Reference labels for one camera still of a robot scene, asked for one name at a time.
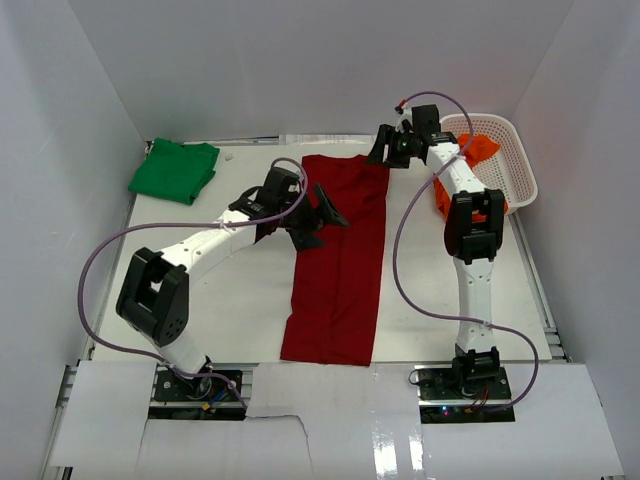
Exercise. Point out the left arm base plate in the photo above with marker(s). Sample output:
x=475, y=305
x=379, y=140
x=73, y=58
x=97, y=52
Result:
x=197, y=399

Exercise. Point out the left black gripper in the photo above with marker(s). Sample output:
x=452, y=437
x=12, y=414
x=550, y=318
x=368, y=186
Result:
x=304, y=237

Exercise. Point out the red t-shirt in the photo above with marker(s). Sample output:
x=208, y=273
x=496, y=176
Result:
x=336, y=288

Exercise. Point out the white paper sheet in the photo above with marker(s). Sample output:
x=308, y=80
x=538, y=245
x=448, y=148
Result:
x=329, y=139

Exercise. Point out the green folded t-shirt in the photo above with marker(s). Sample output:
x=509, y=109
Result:
x=175, y=172

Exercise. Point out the white perforated plastic basket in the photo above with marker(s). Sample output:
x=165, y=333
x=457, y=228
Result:
x=509, y=168

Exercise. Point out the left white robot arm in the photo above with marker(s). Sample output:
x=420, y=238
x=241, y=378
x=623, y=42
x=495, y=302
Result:
x=155, y=296

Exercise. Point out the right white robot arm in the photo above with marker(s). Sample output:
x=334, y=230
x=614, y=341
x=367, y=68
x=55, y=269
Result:
x=473, y=235

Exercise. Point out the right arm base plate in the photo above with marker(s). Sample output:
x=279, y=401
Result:
x=443, y=402

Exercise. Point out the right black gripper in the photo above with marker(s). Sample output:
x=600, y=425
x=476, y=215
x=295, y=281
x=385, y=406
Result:
x=384, y=138

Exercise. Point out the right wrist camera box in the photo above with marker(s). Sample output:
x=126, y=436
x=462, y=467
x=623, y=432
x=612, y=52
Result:
x=404, y=123

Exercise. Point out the orange crumpled t-shirt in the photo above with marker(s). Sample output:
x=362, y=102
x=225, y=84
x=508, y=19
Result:
x=482, y=148

